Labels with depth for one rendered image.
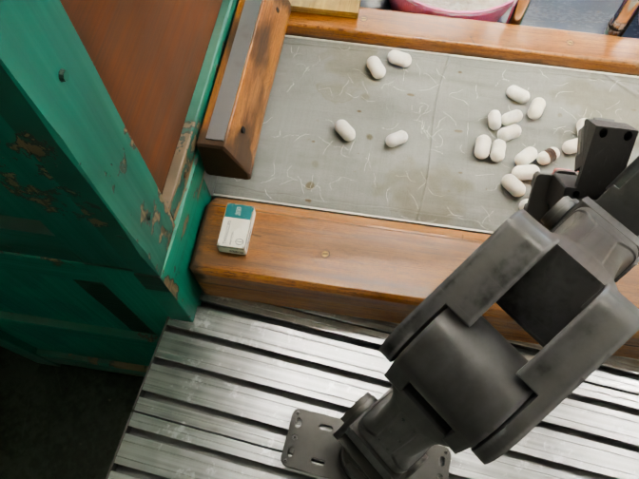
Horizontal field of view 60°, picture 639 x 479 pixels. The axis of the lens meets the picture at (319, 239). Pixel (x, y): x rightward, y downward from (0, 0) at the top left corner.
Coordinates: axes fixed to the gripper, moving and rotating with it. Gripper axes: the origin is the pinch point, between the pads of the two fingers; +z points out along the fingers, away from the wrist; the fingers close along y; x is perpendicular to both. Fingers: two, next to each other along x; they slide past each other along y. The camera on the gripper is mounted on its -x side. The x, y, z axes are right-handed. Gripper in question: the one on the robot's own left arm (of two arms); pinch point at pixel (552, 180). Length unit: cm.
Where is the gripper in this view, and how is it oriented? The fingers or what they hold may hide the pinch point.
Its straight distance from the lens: 80.5
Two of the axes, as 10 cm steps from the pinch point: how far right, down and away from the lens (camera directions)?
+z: 1.2, -4.2, 9.0
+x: -1.0, 9.0, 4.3
